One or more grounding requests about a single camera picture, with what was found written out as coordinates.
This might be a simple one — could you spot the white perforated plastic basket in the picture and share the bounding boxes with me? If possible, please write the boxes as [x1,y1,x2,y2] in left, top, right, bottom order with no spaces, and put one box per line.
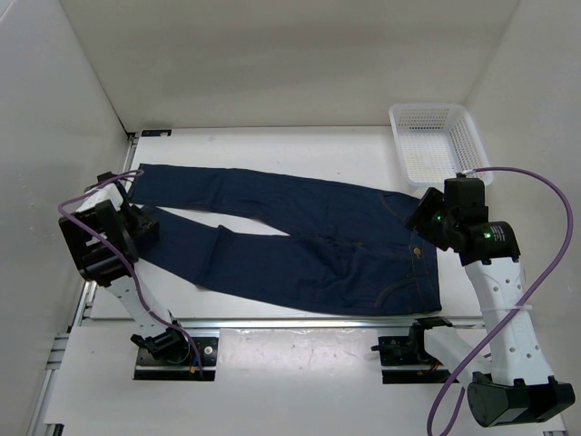
[389,103,489,197]

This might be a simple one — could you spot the aluminium frame rail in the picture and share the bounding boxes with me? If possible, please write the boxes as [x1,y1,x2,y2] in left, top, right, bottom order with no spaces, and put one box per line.
[26,131,568,436]

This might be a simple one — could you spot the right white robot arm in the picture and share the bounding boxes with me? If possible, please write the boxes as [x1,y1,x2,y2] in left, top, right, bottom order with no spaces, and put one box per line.
[406,173,576,428]

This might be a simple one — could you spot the dark blue denim trousers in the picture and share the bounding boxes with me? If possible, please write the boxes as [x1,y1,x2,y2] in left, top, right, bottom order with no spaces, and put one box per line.
[130,164,441,316]

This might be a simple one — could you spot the small dark corner label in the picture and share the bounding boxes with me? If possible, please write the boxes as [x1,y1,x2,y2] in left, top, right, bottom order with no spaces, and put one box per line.
[141,129,172,137]

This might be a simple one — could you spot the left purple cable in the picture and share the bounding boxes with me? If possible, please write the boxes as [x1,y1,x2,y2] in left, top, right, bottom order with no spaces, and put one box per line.
[57,168,205,381]

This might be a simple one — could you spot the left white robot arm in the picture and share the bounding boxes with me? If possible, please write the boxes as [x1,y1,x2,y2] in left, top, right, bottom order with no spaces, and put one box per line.
[57,170,197,365]

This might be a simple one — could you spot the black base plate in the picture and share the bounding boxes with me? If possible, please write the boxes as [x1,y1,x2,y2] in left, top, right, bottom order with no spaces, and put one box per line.
[371,336,449,385]
[133,336,219,382]

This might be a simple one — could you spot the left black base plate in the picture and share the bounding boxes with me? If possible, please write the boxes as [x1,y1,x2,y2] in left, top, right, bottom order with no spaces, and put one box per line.
[133,336,219,382]

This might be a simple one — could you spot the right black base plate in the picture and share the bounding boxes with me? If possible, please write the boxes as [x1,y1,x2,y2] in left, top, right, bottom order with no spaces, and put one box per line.
[371,336,449,385]

